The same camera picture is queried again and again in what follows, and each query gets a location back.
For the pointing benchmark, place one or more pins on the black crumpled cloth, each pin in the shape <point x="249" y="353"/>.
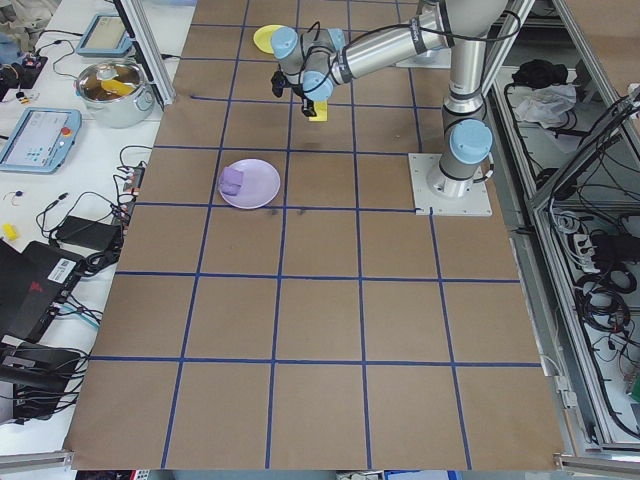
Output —
<point x="537" y="72"/>

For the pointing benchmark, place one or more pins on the V-shaped metal bar frame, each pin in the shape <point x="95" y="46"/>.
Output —
<point x="552" y="320"/>

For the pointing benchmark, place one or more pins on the purple foam block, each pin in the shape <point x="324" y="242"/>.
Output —
<point x="231" y="181"/>

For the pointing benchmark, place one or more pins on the black mat with circuit boards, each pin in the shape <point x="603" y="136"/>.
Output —
<point x="27" y="80"/>

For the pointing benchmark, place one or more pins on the seated person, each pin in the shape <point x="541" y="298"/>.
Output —
<point x="25" y="10"/>

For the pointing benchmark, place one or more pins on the black hub with red plugs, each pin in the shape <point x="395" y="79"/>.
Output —
<point x="132" y="185"/>

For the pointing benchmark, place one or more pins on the silver aluminium post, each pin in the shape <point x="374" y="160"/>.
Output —
<point x="501" y="75"/>
<point x="150" y="60"/>

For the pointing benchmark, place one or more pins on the yellow foam block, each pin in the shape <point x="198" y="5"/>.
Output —
<point x="322" y="114"/>

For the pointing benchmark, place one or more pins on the black computer with white label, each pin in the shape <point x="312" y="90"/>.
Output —
<point x="30" y="290"/>

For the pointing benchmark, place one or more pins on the black electronic device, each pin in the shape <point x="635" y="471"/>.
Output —
<point x="35" y="370"/>

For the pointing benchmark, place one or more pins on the small yellow box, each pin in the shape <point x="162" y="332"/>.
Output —
<point x="10" y="230"/>

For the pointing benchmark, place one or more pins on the glass pot lid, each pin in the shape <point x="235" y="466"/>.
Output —
<point x="130" y="75"/>

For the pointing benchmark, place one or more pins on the grey metal bracket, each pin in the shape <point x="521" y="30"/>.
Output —
<point x="565" y="395"/>

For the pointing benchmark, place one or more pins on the large black power brick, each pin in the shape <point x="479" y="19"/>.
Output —
<point x="85" y="231"/>

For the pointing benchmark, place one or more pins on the steel cooking pot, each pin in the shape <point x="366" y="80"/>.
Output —
<point x="120" y="115"/>

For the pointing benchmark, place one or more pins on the white square base plate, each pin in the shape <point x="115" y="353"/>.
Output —
<point x="405" y="62"/>
<point x="475" y="205"/>

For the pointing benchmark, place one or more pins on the white crumpled cloth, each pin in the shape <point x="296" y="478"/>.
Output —
<point x="545" y="107"/>

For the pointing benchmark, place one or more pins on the white power strip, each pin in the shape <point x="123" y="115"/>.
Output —
<point x="582" y="250"/>

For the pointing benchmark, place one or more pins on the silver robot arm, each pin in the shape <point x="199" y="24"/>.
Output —
<point x="465" y="75"/>
<point x="431" y="10"/>

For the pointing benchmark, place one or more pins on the yellow item inside pot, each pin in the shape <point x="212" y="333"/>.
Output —
<point x="116" y="87"/>

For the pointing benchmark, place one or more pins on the black adapter box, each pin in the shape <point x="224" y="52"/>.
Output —
<point x="612" y="245"/>

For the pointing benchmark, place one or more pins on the light blue teach pendant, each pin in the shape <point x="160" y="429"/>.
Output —
<point x="105" y="35"/>
<point x="35" y="140"/>

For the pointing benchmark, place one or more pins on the silver aluminium profile bar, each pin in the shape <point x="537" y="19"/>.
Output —
<point x="35" y="460"/>
<point x="600" y="462"/>

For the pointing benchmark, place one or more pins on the purple plate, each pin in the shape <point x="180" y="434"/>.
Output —
<point x="260" y="182"/>

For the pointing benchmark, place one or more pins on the yellow plate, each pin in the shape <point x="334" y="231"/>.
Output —
<point x="262" y="37"/>

